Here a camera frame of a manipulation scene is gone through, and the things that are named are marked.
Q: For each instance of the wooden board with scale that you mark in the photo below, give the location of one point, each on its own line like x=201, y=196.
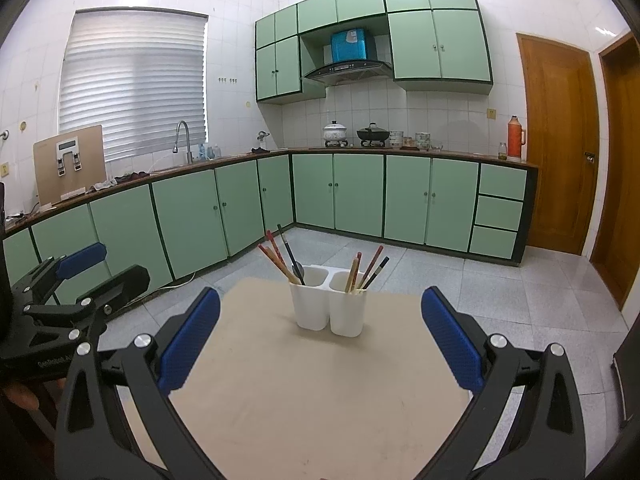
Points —
x=70, y=165

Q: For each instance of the stacked bowls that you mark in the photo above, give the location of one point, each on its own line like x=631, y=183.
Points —
x=396, y=139

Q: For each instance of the wooden door by corner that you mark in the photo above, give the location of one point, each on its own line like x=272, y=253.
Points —
x=620, y=175

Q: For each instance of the red thermos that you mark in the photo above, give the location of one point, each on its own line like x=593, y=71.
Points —
x=516, y=137

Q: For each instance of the bottles by sink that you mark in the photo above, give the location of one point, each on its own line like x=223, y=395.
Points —
x=209, y=151

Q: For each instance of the blue hood cover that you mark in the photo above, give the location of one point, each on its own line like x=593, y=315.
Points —
x=352, y=45

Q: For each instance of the small kettle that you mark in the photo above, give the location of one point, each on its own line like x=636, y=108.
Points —
x=261, y=142

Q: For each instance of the white double utensil holder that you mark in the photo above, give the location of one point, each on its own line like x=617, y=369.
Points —
x=312, y=310

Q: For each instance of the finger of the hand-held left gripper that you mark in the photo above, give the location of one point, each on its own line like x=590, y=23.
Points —
x=120, y=287
x=80, y=260

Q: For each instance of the green drawer unit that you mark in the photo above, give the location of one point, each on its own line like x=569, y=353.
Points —
x=500, y=210

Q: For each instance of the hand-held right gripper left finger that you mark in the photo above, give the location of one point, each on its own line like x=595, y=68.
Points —
x=192, y=340

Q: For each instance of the steel faucet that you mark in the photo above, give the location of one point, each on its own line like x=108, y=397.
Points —
x=184, y=135

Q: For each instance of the brown chopstick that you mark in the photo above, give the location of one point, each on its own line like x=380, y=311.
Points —
x=374, y=262

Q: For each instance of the green upper corner cabinet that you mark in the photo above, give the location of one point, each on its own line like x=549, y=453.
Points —
x=280, y=60

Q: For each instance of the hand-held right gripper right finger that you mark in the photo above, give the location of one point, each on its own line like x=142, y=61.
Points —
x=450, y=340

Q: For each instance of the person's left hand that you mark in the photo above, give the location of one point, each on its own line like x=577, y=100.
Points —
x=20, y=395

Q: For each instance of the wooden chopstick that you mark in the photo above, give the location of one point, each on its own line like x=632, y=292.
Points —
x=283, y=264
x=351, y=276
x=356, y=270

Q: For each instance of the green cabinet above hood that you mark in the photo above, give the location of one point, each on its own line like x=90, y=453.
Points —
x=340, y=7

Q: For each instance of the closed wooden door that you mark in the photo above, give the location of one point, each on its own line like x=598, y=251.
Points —
x=557, y=145

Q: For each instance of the patterned red chopstick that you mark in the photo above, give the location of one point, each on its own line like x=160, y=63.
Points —
x=276, y=246

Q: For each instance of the glass jar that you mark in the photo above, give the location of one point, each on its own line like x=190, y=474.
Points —
x=502, y=151

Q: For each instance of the black wok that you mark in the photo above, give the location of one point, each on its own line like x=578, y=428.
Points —
x=373, y=135

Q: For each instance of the range hood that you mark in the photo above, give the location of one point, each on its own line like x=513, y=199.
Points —
x=350, y=71

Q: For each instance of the white cooking pot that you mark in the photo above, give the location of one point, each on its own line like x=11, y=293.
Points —
x=335, y=134

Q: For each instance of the green side base cabinets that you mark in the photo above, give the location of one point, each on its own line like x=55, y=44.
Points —
x=175, y=220

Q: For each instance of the black cabinet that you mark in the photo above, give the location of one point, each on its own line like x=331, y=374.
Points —
x=627, y=380

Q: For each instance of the green back base cabinets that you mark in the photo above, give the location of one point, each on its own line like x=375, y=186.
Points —
x=385, y=195

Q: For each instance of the black white-tipped chopstick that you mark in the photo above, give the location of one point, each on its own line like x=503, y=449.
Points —
x=377, y=271

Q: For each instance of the green upper double cabinet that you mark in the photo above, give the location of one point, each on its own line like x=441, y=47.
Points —
x=435, y=35

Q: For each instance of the white window blind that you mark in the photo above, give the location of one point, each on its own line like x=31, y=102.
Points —
x=130, y=85

